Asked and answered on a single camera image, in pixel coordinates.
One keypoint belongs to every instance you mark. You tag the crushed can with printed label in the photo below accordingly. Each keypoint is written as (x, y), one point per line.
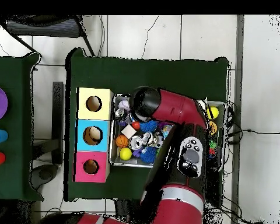
(149, 138)

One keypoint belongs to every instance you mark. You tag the crushed silver can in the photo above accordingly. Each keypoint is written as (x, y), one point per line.
(135, 142)

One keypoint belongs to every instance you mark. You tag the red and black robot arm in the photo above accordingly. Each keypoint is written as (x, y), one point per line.
(177, 109)

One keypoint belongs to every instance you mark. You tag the silver mesh bin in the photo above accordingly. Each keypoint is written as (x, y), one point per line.
(121, 162)

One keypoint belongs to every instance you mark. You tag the wooden box with three holes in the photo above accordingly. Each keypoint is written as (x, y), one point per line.
(93, 144)

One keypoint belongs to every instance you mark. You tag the blue spiky ball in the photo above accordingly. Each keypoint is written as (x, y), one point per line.
(148, 155)
(148, 126)

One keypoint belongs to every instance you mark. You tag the plain wooden cube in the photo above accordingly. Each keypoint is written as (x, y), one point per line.
(128, 131)

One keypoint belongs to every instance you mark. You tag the white baseball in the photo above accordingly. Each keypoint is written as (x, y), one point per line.
(123, 105)

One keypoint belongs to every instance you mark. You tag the small orange basketball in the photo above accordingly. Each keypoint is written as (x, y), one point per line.
(122, 141)

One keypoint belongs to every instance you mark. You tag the yellow smiley ball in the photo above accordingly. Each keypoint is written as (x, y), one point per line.
(125, 154)

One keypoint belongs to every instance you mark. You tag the dark green table cloth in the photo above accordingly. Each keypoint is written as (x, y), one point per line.
(14, 70)
(107, 77)

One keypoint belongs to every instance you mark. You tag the toy burger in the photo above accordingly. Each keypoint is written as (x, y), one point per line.
(213, 127)

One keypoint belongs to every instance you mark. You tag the plain yellow ball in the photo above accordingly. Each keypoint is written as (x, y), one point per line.
(213, 113)

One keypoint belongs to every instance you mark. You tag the black speckled bar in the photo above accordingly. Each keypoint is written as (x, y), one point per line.
(57, 116)

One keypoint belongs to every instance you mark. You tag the grey rounded floor base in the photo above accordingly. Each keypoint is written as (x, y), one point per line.
(44, 175)

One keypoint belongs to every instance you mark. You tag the grey mesh chair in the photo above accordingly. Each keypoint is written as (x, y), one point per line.
(44, 26)

